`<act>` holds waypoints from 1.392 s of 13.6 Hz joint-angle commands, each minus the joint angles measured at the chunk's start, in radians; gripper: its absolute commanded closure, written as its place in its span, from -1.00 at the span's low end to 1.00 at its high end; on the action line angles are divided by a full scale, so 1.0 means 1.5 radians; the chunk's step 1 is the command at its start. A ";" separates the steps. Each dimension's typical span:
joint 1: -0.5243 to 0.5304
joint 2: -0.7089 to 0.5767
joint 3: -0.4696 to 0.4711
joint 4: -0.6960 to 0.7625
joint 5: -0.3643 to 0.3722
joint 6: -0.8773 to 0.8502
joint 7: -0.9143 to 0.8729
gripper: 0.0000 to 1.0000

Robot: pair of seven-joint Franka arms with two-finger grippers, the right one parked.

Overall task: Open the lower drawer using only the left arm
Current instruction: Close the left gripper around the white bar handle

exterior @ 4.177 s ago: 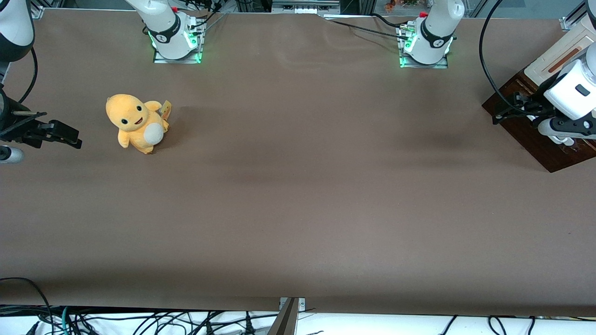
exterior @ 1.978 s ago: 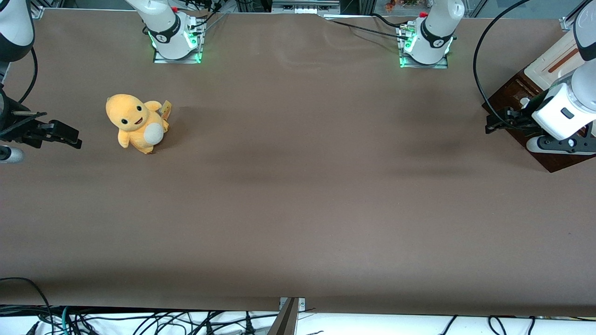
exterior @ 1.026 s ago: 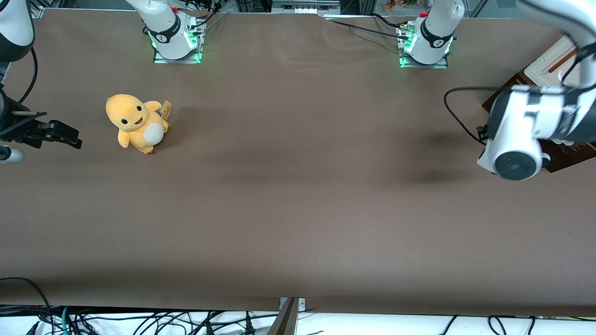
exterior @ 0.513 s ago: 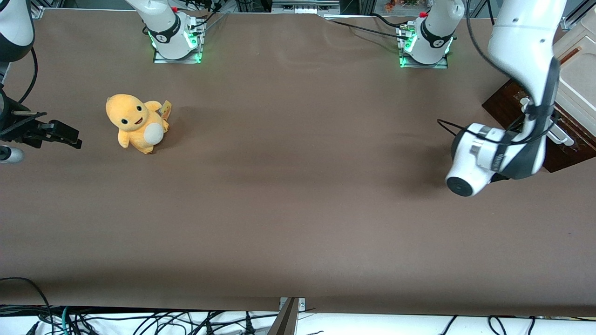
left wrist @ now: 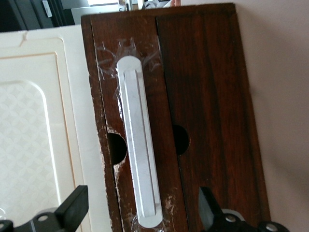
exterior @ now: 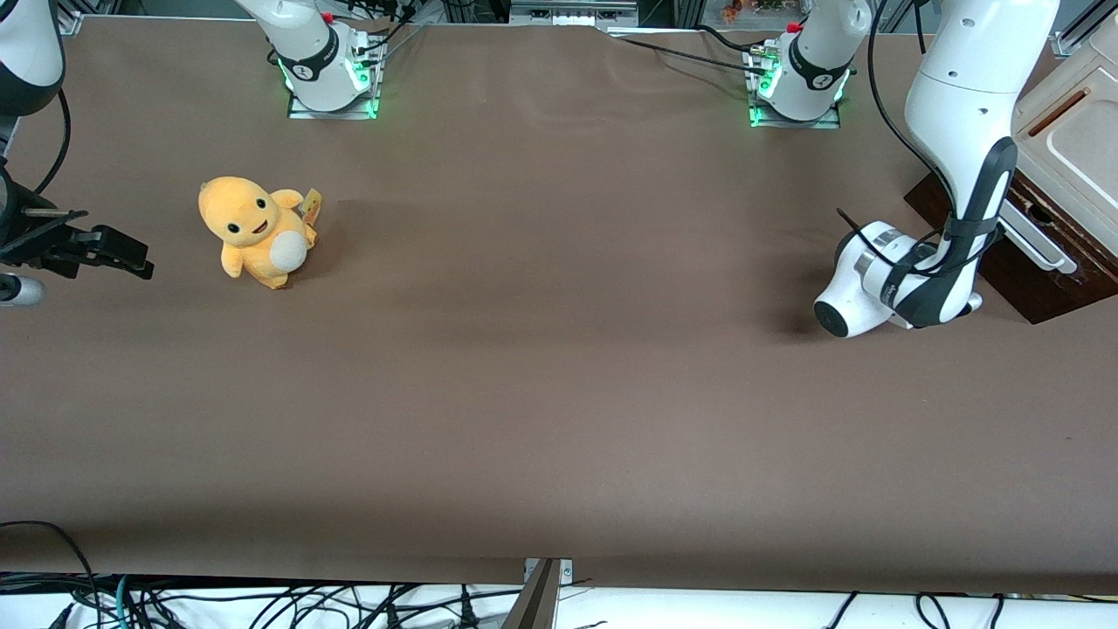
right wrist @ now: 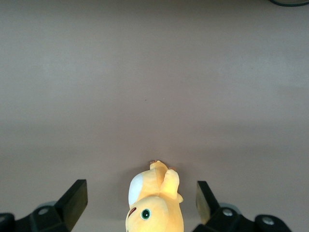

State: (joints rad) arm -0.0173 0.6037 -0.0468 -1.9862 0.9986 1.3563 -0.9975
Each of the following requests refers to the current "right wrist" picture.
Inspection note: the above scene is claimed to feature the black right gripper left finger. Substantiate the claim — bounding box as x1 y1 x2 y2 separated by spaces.
0 179 88 232

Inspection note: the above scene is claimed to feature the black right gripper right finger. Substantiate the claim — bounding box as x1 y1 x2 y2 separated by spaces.
193 181 294 232

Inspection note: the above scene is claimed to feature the yellow plush toy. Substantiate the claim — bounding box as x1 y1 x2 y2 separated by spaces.
125 159 184 232

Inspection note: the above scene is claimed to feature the black looped cable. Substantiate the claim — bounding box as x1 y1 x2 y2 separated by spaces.
268 0 309 7

